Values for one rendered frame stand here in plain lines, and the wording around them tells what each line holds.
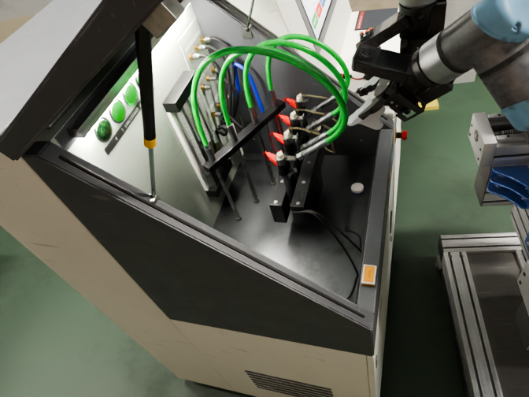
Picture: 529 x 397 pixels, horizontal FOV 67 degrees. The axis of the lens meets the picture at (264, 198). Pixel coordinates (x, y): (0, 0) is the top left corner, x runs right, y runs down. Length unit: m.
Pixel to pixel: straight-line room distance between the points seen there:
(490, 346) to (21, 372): 2.18
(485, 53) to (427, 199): 1.77
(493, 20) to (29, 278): 2.72
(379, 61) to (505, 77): 0.20
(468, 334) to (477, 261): 0.34
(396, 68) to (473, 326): 1.22
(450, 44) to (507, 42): 0.08
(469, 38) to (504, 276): 1.38
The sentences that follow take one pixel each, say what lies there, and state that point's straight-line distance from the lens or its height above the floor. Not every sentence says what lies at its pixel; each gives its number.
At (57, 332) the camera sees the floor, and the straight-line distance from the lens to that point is 2.56.
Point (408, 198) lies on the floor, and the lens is 2.38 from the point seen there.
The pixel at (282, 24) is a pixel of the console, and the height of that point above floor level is 1.30.
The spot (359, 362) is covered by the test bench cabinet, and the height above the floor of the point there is 0.73.
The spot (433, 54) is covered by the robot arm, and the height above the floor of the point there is 1.45.
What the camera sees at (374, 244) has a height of 0.95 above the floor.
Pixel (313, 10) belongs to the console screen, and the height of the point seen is 1.21.
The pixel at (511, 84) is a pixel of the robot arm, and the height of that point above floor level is 1.44.
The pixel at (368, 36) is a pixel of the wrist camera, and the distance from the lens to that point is 0.94.
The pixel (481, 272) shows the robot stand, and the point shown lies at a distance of 1.91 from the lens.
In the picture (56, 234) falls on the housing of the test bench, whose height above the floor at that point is 1.20.
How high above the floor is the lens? 1.82
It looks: 47 degrees down
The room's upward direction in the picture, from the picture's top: 19 degrees counter-clockwise
